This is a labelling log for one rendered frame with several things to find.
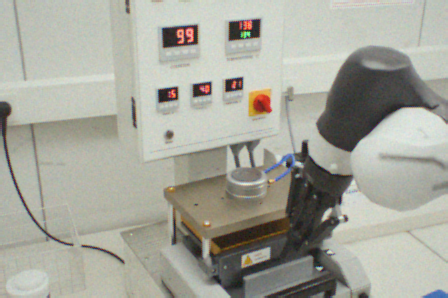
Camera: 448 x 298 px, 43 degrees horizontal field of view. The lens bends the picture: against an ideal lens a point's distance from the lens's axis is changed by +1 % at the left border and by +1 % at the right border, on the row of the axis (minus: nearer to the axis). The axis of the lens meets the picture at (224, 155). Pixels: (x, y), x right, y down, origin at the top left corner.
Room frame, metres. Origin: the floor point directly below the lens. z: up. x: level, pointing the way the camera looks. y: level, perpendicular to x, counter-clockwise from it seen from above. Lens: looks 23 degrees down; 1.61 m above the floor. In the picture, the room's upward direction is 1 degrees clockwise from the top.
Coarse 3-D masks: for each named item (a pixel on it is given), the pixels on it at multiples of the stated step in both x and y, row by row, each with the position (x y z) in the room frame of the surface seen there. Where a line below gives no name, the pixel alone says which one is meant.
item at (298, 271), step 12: (288, 264) 0.87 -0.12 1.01; (300, 264) 0.88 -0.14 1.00; (312, 264) 0.89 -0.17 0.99; (252, 276) 0.83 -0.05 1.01; (264, 276) 0.84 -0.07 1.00; (276, 276) 0.85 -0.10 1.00; (288, 276) 0.87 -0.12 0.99; (300, 276) 0.88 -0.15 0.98; (312, 276) 0.89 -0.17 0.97; (228, 288) 0.85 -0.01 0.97; (240, 288) 0.85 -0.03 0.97; (252, 288) 0.83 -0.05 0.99; (264, 288) 0.84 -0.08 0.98; (276, 288) 0.85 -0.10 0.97
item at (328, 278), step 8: (312, 280) 0.82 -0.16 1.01; (320, 280) 0.82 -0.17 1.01; (328, 280) 0.83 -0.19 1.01; (288, 288) 0.80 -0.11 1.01; (296, 288) 0.80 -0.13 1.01; (304, 288) 0.80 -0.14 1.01; (312, 288) 0.81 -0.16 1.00; (320, 288) 0.82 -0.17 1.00; (328, 288) 0.82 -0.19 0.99; (336, 288) 0.83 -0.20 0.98; (264, 296) 0.78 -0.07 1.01; (272, 296) 0.78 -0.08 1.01; (280, 296) 0.78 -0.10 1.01; (288, 296) 0.78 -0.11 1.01; (296, 296) 0.79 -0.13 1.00; (304, 296) 0.80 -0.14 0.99
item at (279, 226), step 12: (180, 216) 0.99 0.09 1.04; (192, 228) 0.94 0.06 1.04; (252, 228) 0.92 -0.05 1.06; (264, 228) 0.92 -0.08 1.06; (276, 228) 0.92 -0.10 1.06; (288, 228) 0.92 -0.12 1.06; (216, 240) 0.87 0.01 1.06; (228, 240) 0.87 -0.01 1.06; (240, 240) 0.87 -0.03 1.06; (252, 240) 0.88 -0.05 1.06; (216, 252) 0.86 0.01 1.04
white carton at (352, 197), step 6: (354, 180) 1.53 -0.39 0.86; (354, 186) 1.49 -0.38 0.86; (348, 192) 1.48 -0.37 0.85; (354, 192) 1.48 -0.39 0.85; (360, 192) 1.49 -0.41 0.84; (342, 198) 1.47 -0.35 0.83; (348, 198) 1.48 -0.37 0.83; (354, 198) 1.49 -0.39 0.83; (360, 198) 1.49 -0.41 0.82; (366, 198) 1.50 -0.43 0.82; (342, 204) 1.47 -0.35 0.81; (348, 204) 1.48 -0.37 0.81; (354, 204) 1.49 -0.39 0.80; (360, 204) 1.49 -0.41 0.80; (366, 204) 1.50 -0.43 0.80; (330, 210) 1.46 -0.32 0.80
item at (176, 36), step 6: (168, 30) 1.03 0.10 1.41; (174, 30) 1.03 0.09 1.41; (180, 30) 1.04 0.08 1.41; (186, 30) 1.04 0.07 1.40; (192, 30) 1.05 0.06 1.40; (168, 36) 1.02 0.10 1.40; (174, 36) 1.03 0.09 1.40; (180, 36) 1.04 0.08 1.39; (186, 36) 1.04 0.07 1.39; (192, 36) 1.05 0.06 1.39; (168, 42) 1.02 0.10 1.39; (174, 42) 1.03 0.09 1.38; (180, 42) 1.04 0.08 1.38; (186, 42) 1.04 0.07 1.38; (192, 42) 1.05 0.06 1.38
